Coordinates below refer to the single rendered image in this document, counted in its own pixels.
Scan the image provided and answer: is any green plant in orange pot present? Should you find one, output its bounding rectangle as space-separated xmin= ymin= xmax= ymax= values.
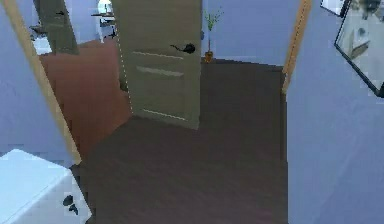
xmin=203 ymin=7 xmax=224 ymax=64

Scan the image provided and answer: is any white table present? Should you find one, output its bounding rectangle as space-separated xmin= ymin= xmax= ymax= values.
xmin=91 ymin=11 xmax=118 ymax=44

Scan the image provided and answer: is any white cupboard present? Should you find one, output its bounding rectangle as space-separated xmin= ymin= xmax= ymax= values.
xmin=0 ymin=148 xmax=93 ymax=224

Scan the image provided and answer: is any black framed wall picture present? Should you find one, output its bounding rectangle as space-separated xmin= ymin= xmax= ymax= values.
xmin=320 ymin=0 xmax=352 ymax=18
xmin=333 ymin=0 xmax=384 ymax=99

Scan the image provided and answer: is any olive green room door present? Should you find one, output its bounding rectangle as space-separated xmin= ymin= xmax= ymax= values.
xmin=32 ymin=0 xmax=80 ymax=56
xmin=110 ymin=0 xmax=203 ymax=131

